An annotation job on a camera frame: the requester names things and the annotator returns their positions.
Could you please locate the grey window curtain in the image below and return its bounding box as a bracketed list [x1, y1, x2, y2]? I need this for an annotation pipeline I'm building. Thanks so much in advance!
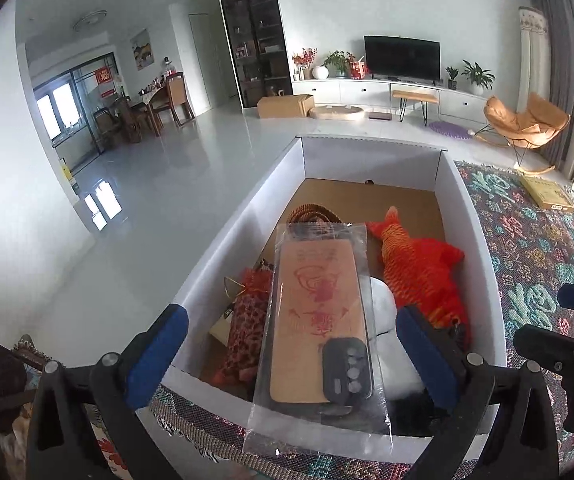
[527, 0, 574, 171]

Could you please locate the orange rocking lounge chair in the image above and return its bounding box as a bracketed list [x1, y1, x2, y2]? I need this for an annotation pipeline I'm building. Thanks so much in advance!
[474, 91, 572, 176]

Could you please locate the framed wall painting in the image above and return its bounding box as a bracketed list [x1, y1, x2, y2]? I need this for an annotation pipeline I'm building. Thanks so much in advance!
[130, 28, 155, 71]

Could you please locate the beige pet bed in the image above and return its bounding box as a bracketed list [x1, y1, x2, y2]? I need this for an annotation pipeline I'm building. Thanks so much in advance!
[308, 104, 368, 122]

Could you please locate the colourful patterned woven blanket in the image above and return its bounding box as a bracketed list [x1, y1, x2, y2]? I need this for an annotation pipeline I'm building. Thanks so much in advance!
[82, 160, 574, 480]

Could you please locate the white television cabinet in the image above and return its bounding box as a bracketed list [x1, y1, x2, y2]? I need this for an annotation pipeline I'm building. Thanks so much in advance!
[292, 77, 498, 126]

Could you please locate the white interior door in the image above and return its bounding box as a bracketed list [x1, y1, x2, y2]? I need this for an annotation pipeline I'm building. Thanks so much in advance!
[188, 10, 233, 113]

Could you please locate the wooden dining table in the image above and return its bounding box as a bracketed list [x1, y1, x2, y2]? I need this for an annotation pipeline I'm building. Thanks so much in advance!
[132, 85, 178, 136]

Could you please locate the orange fish plush toy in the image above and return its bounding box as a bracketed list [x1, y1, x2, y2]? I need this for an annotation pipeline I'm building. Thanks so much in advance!
[366, 205, 472, 351]

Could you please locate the glass sliding door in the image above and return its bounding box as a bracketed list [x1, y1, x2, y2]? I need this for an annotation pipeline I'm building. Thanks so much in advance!
[32, 52, 120, 156]

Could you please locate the brown cardboard box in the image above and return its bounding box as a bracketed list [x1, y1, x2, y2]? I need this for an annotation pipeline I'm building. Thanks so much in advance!
[257, 94, 315, 119]

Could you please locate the red patterned cloth pouch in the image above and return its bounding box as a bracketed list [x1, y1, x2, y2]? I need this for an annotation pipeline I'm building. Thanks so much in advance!
[212, 259, 275, 388]

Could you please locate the black flat television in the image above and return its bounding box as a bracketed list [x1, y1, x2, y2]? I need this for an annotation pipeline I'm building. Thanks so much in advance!
[363, 35, 442, 83]

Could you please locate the wooden dining chair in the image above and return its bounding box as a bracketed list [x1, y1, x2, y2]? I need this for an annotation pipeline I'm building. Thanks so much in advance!
[112, 96, 148, 143]
[164, 72, 197, 128]

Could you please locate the bushy green potted plant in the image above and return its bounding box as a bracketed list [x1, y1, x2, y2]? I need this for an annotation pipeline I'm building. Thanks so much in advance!
[324, 50, 355, 79]

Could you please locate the large green potted plant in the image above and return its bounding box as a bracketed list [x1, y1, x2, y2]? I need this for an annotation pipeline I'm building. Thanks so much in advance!
[461, 60, 496, 96]

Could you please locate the purple round floor mat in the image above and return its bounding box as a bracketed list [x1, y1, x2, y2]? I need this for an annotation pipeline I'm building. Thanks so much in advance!
[428, 120, 475, 141]

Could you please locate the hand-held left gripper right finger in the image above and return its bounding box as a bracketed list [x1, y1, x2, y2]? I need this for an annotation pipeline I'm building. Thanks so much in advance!
[394, 304, 560, 480]

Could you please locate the phone case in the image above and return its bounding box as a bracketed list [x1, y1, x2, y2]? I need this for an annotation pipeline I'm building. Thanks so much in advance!
[243, 220, 394, 458]

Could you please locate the brown braided rope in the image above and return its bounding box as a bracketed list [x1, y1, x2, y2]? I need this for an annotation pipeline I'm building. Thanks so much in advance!
[287, 201, 345, 226]

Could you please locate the black glass display cabinet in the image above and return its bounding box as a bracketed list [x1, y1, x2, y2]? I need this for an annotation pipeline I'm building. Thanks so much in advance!
[215, 0, 294, 109]

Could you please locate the red flower arrangement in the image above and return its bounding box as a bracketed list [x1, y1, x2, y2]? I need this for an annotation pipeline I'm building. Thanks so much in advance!
[292, 47, 318, 81]

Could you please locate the wooden bench with metal legs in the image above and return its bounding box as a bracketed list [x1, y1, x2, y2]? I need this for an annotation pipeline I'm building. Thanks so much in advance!
[392, 89, 440, 126]

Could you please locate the round ceiling light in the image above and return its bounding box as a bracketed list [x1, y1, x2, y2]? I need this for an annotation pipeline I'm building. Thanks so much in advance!
[72, 9, 108, 31]

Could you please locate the flat yellow cardboard box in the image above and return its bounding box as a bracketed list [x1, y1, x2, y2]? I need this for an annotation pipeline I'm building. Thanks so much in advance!
[519, 174, 574, 211]

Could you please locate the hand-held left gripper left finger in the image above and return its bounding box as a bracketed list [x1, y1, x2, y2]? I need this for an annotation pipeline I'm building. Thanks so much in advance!
[26, 302, 190, 480]

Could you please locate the white cardboard box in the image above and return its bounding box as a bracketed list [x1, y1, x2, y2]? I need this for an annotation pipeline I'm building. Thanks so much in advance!
[159, 135, 508, 456]

